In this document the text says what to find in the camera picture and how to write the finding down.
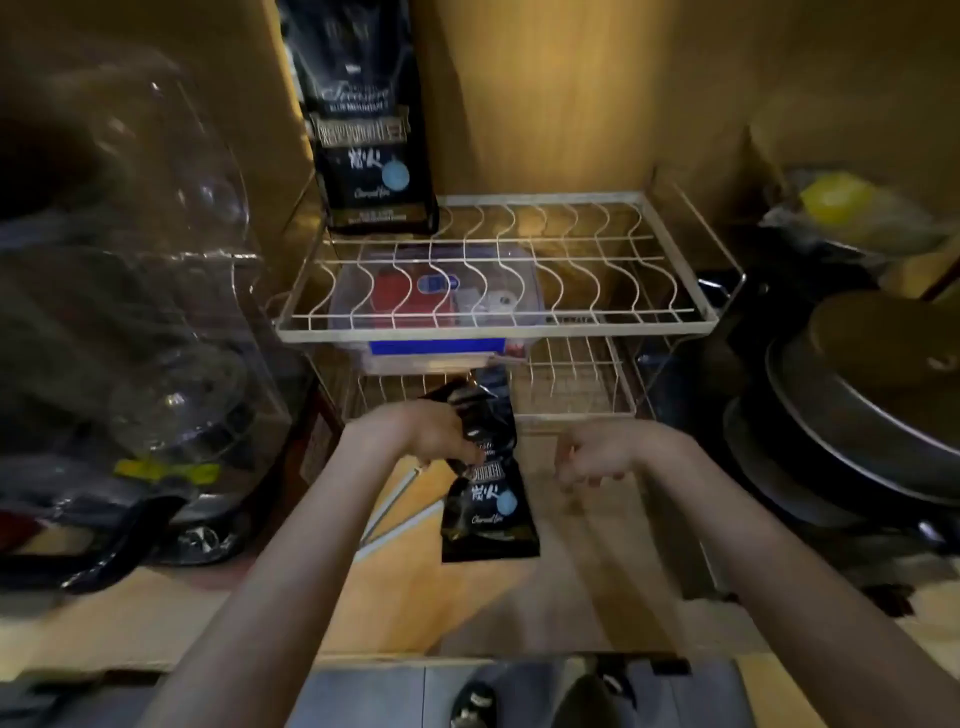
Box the person's left hand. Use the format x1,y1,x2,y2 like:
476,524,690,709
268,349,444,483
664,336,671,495
341,401,489,481

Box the grey steel pan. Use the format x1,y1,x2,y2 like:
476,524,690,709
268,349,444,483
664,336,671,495
723,397,864,526

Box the clear plastic blender jug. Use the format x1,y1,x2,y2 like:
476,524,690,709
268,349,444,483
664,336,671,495
0,37,294,496

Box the black coffee bag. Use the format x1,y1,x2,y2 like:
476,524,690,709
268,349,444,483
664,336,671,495
419,367,541,565
277,0,440,235

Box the yellow round object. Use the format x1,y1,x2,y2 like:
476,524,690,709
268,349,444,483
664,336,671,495
798,172,879,226

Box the light blue bag clip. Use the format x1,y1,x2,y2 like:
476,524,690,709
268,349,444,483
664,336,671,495
352,461,445,565

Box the white wire dish rack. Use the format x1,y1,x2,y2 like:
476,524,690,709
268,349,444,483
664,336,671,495
262,168,748,429

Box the person's right forearm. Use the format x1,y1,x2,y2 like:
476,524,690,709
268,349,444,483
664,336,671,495
652,431,960,728

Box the black bracket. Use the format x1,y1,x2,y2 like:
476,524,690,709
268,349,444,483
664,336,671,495
592,652,691,676

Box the cardboard box red print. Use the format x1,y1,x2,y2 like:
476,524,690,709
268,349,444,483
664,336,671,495
738,652,815,728

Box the red packet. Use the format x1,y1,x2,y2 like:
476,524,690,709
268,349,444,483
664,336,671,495
371,266,459,316

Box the person's right hand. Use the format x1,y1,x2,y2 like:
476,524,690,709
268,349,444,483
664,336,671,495
554,418,688,490

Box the clear box with blue handle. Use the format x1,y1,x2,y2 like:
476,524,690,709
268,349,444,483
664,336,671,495
329,243,547,376

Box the clear plastic bag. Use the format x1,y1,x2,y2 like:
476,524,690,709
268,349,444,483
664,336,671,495
757,164,958,260

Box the olive trousers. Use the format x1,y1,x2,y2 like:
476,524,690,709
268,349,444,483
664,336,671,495
551,671,639,728

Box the person's left forearm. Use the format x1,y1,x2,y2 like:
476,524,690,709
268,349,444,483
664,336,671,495
138,434,421,728

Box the black sandal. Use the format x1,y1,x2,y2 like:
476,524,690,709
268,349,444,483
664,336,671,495
596,663,640,703
449,678,500,728

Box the steel tabletop stove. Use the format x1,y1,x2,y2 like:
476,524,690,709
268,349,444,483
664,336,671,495
637,269,960,616

